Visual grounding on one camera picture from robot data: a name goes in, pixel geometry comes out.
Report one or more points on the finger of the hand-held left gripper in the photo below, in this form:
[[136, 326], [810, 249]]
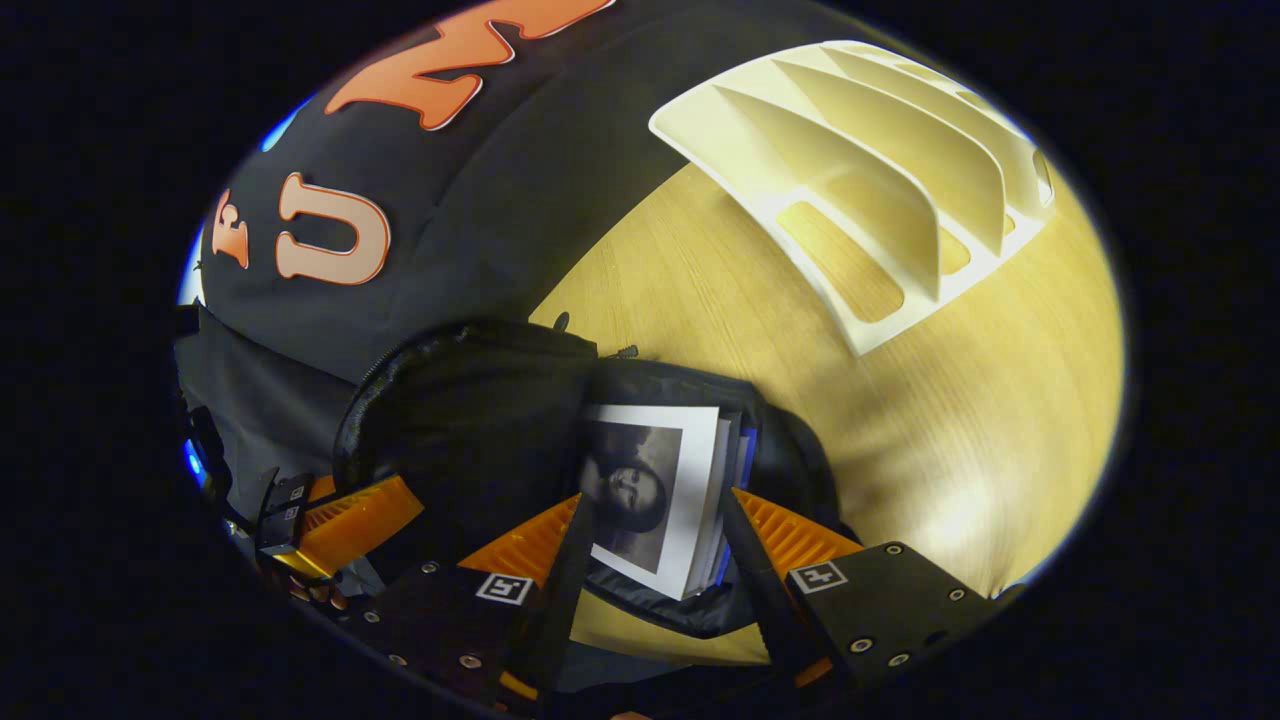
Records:
[[290, 490], [350, 525]]

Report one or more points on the black schoolbag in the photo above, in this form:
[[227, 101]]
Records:
[[470, 420]]

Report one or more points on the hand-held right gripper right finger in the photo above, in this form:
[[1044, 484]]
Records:
[[745, 570]]

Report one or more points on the blue cover book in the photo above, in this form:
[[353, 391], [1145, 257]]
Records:
[[748, 460]]

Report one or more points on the white bookshelf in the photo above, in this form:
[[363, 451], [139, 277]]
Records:
[[850, 160]]

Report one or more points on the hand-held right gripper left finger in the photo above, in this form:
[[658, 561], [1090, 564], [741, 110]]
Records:
[[560, 590]]

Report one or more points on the grey portrait cover book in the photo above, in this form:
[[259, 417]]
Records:
[[650, 480]]

